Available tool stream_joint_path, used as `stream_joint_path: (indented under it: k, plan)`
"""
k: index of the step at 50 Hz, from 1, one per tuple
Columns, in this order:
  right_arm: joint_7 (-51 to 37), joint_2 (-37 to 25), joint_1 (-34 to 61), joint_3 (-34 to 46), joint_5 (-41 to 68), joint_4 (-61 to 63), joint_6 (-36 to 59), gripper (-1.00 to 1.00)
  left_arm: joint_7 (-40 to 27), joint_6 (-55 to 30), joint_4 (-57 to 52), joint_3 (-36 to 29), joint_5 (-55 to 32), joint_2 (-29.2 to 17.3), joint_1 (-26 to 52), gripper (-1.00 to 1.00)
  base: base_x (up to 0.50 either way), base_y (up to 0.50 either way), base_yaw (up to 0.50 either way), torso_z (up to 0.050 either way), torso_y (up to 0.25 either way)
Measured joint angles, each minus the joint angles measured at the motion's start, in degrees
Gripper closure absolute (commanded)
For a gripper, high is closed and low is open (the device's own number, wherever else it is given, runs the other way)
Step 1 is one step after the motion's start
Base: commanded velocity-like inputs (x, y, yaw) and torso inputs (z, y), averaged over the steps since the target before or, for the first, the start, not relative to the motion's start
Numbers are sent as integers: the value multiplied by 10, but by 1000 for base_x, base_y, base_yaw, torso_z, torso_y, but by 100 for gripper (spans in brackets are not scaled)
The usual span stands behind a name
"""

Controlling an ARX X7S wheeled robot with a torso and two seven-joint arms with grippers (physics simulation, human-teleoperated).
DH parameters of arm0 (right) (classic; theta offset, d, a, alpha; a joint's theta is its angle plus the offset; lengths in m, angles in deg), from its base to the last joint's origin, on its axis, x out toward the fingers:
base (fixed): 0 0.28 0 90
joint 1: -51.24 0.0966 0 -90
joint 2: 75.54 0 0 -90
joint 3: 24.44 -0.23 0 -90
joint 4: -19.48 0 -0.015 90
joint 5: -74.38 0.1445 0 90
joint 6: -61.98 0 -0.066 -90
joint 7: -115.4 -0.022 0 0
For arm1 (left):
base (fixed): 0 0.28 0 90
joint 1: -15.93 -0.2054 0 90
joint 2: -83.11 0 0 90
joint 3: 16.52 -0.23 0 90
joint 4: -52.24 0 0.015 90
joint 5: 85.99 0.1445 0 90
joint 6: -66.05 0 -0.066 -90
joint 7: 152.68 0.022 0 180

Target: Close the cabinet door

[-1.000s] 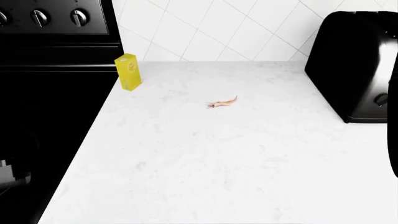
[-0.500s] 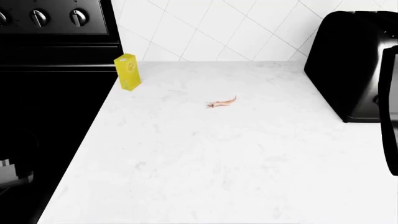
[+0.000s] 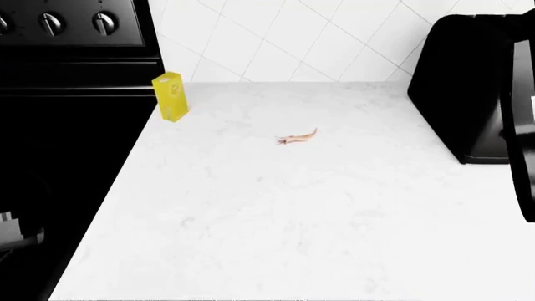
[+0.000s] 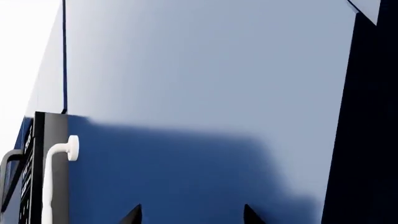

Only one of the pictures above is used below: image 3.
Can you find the black countertop appliance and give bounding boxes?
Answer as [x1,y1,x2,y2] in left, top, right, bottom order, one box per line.
[407,13,516,166]

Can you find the yellow carton box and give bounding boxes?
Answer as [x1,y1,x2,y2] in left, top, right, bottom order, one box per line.
[151,71,190,123]

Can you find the black kitchen stove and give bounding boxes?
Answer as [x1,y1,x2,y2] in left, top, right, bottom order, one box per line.
[0,0,166,301]

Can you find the small orange shrimp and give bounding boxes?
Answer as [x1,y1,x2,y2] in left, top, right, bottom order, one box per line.
[274,127,319,146]

